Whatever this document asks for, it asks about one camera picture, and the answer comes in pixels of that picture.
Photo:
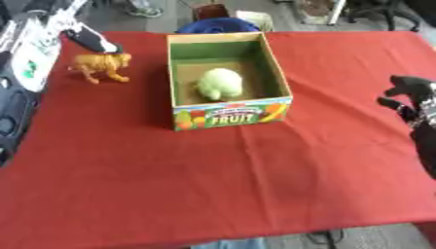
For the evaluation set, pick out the blue cloth object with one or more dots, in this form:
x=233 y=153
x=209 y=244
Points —
x=230 y=243

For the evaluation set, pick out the pale green soft toy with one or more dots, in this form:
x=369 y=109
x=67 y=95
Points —
x=220 y=83

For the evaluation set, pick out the brown box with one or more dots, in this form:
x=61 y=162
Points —
x=210 y=11

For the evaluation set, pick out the white paper bag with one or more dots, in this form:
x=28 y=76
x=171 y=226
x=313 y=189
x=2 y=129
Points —
x=255 y=20

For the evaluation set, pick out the black chair base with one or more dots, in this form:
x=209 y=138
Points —
x=386 y=13

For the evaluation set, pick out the blue bag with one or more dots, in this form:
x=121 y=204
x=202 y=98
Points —
x=218 y=26

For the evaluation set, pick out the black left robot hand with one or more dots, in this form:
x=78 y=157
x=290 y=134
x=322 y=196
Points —
x=94 y=39

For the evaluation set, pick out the tan cardboard box green inside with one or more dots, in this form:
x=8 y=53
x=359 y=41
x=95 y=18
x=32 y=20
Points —
x=227 y=116

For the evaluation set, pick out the white pole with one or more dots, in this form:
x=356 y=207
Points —
x=337 y=11

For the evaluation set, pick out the orange toy lion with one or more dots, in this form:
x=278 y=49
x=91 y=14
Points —
x=101 y=63

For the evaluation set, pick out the person's shoe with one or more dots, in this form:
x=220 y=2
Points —
x=144 y=11

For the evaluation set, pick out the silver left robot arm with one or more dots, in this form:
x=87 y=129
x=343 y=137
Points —
x=35 y=55

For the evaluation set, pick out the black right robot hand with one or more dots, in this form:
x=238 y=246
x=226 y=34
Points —
x=423 y=142

